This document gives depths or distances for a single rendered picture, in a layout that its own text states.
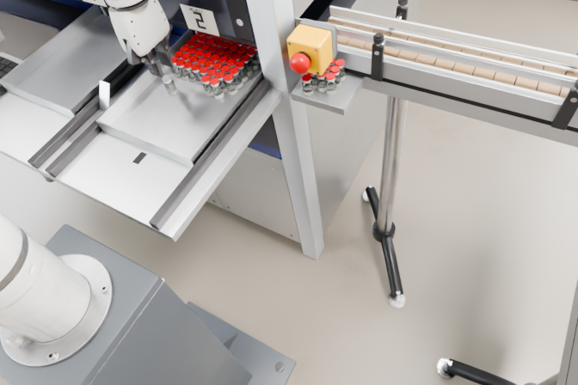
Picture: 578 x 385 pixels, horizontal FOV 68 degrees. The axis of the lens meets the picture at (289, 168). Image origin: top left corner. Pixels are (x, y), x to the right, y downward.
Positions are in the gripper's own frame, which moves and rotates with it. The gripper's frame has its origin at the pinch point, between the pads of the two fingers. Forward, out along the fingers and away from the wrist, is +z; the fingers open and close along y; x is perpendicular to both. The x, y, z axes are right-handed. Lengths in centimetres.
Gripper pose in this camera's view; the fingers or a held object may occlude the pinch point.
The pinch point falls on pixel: (159, 63)
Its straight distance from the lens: 98.9
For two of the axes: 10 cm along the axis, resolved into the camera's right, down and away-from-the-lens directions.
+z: 1.2, 5.9, 8.0
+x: 8.7, 3.3, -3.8
